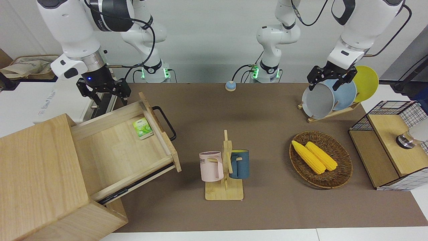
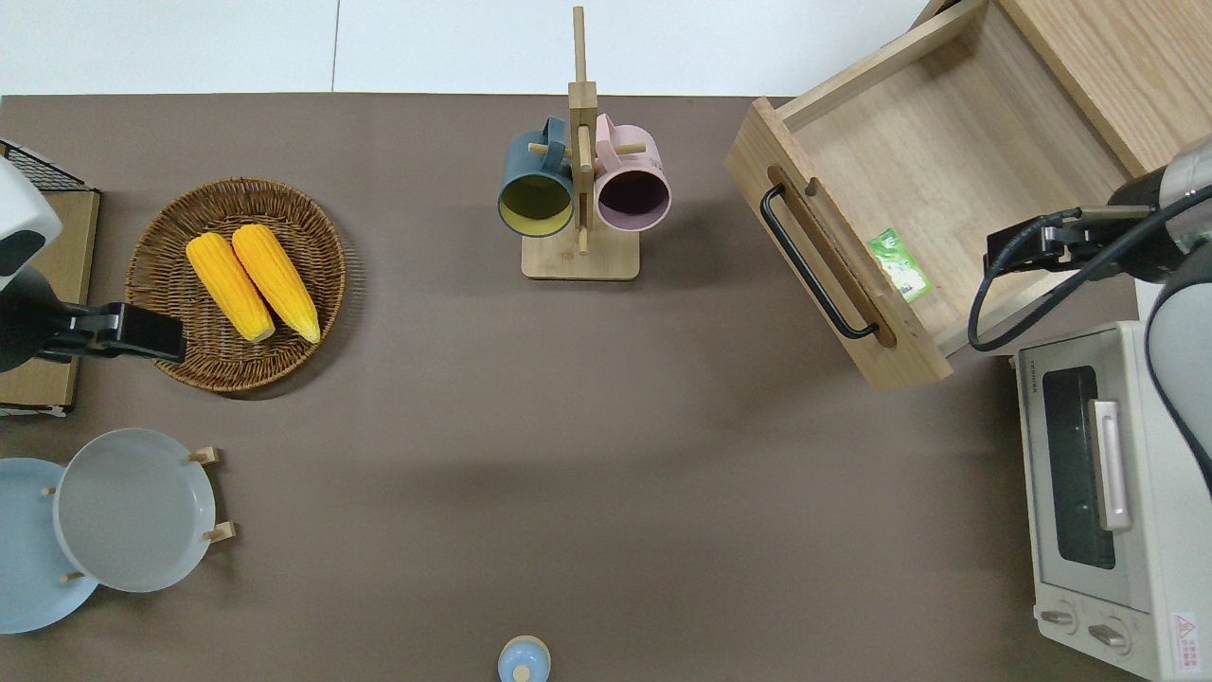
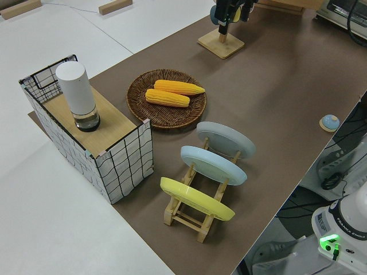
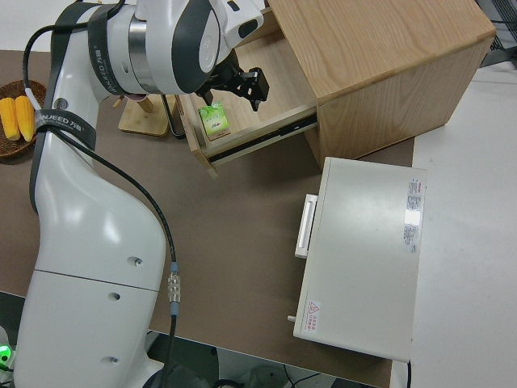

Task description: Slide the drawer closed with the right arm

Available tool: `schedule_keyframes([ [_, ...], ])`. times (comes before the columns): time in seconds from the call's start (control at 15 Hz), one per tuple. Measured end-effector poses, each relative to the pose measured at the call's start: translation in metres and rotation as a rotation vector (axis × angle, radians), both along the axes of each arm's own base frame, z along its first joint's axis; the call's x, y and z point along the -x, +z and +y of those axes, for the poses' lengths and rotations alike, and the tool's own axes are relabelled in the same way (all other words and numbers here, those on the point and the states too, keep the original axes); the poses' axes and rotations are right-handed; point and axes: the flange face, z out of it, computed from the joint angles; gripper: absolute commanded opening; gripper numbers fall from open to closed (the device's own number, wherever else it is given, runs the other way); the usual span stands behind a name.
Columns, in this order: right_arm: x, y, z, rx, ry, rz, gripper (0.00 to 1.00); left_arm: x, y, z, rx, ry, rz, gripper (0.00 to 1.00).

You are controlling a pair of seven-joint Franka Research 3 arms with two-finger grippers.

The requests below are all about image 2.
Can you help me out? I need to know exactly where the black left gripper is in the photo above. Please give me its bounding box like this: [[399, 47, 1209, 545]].
[[36, 301, 187, 365]]

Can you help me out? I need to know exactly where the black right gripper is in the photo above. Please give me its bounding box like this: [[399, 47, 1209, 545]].
[[985, 210, 1086, 278]]

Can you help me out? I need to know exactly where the light wooden drawer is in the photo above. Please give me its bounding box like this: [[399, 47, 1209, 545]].
[[725, 0, 1133, 391]]

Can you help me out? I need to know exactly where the black metal drawer handle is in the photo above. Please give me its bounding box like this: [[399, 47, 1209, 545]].
[[760, 183, 880, 340]]

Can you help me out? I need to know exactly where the yellow corn cob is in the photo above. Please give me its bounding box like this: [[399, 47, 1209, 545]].
[[186, 232, 276, 344], [232, 224, 322, 344]]

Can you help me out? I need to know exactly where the green tea packet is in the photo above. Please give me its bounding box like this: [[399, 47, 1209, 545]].
[[868, 227, 934, 304]]

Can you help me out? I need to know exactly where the wooden board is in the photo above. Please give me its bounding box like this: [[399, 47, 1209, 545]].
[[0, 189, 101, 418]]

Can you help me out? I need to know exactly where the grey plate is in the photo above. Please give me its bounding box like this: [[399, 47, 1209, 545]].
[[52, 428, 217, 594]]

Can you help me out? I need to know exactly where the brown wicker basket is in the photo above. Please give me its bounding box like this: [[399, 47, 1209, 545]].
[[126, 177, 348, 394]]

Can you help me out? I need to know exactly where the wooden plate rack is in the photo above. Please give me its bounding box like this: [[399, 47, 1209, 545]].
[[40, 445, 238, 583]]

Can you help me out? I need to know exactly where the wooden cabinet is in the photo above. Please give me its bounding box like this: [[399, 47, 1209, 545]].
[[911, 0, 1212, 181]]

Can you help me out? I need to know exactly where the light blue plate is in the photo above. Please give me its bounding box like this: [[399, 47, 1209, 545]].
[[0, 458, 100, 635]]

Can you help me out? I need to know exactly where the white toaster oven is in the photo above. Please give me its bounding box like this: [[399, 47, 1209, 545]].
[[1013, 320, 1212, 682]]

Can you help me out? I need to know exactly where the pink mug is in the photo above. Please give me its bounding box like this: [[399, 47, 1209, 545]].
[[594, 114, 672, 233]]

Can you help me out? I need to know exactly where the dark blue mug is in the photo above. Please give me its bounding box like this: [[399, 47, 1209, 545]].
[[498, 116, 577, 238]]

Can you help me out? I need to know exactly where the wooden block stand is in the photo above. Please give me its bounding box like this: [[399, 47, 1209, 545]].
[[521, 5, 642, 282]]

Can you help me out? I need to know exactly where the black wire mesh rack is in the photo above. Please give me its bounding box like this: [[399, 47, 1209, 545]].
[[0, 139, 100, 193]]

